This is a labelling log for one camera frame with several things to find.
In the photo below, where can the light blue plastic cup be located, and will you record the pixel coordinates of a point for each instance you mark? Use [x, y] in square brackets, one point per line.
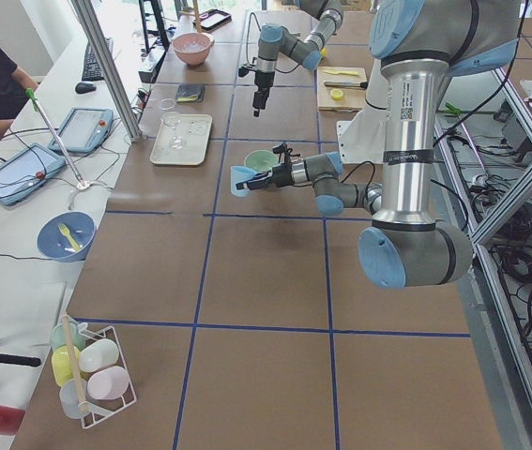
[239, 176]

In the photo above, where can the pink bowl with ice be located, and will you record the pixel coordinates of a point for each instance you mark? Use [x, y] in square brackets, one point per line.
[193, 48]

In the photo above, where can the white cup in rack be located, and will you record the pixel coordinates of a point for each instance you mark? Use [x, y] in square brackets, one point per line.
[100, 354]

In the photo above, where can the clear wine glass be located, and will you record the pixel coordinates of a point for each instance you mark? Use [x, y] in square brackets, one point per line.
[171, 119]

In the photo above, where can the blue teach pendant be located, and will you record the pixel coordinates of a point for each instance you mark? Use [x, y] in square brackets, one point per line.
[85, 129]
[27, 171]

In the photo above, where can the black computer mouse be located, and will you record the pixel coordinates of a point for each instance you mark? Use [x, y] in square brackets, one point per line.
[84, 88]

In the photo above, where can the blue bowl with fork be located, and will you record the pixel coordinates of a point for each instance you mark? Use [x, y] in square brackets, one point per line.
[52, 244]

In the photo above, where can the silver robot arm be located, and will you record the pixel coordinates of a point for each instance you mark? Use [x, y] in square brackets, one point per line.
[275, 39]
[418, 47]

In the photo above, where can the black keyboard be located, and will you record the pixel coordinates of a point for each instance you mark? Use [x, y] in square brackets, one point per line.
[92, 71]

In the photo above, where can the yellow plastic fork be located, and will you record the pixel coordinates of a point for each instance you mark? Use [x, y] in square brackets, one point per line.
[65, 231]

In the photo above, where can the light green bowl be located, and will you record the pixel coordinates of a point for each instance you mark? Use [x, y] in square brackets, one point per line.
[261, 161]

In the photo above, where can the cream bear tray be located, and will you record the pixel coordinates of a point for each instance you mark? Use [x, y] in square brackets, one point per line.
[195, 130]

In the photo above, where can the pink cup in rack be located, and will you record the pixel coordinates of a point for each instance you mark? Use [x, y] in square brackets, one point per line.
[109, 383]

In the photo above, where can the steel muddler stick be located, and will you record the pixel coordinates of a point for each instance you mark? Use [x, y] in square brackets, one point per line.
[346, 85]

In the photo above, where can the wooden cutting board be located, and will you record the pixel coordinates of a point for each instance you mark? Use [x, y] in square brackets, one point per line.
[341, 89]

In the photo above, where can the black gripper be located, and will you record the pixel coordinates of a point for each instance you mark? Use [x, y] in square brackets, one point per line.
[280, 175]
[262, 82]

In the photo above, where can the near blue teach pendant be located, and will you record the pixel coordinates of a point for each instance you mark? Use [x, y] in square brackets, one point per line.
[27, 171]

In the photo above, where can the aluminium frame post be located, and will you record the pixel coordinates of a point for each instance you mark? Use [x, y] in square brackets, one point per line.
[89, 22]

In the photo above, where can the white wire cup rack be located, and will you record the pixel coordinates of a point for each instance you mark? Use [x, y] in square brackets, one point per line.
[74, 399]

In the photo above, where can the half lemon slice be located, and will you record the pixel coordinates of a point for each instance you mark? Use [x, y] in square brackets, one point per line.
[336, 94]

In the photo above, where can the far blue teach pendant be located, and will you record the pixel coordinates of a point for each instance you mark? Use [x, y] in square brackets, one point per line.
[85, 129]

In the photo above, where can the yellow plastic knife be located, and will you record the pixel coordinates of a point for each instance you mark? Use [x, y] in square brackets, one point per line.
[342, 72]

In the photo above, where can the yellow cup in rack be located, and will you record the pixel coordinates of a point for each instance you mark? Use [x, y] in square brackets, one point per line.
[61, 367]

